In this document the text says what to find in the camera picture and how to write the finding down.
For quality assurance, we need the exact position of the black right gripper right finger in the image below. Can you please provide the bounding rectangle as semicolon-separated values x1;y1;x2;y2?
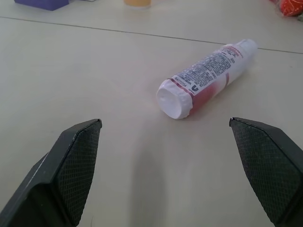
229;116;303;227

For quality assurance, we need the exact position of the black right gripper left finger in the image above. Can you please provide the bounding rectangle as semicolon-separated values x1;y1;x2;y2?
0;118;103;227

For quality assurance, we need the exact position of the white pink-labelled spray bottle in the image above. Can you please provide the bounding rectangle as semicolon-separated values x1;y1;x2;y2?
156;39;258;120

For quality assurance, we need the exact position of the red object in clear wrap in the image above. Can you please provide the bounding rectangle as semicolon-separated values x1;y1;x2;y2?
269;0;303;19

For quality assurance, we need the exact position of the purple box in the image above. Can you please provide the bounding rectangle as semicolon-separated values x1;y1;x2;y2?
14;0;77;11

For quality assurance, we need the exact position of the orange cylindrical container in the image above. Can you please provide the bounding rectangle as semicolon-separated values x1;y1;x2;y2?
124;0;152;10

